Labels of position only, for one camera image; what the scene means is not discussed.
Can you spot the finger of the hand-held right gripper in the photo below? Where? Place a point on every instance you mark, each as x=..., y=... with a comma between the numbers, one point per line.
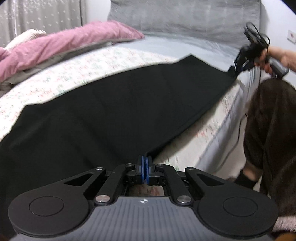
x=234, y=69

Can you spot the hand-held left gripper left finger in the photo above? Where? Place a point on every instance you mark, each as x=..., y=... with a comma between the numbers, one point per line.
x=141, y=166

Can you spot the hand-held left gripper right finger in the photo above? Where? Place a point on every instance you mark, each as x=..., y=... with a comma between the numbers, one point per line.
x=148, y=168

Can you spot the black pants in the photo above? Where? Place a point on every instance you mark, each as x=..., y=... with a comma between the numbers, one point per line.
x=115, y=111

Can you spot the person's right hand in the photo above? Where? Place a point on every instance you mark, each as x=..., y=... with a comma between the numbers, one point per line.
x=282, y=56

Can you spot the person's brown fuzzy trousers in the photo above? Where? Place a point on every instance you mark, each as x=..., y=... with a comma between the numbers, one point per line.
x=270, y=129

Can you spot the grey quilted headboard cushion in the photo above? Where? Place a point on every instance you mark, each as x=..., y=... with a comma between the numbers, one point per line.
x=185, y=16

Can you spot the person's black sock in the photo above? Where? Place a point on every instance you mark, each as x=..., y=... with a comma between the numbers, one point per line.
x=246, y=180

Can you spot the pink duvet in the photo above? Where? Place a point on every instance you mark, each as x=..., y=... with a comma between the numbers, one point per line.
x=69, y=39

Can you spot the striped pillow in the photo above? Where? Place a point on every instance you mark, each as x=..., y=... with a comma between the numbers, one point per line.
x=23, y=37

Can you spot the grey star-print curtain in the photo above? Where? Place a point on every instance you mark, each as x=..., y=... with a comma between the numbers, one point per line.
x=34, y=16

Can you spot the white wall socket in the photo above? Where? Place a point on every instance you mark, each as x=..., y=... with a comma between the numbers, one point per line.
x=291, y=36

